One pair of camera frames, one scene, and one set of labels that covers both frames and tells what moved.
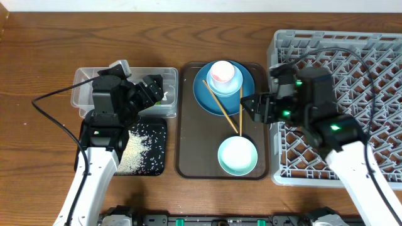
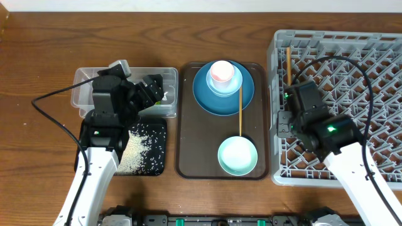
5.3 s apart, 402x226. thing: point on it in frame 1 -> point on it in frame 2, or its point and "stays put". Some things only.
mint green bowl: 237,156 stays put
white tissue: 164,98 stays put
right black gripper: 266,100 -> 282,130
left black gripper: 140,88 stays put
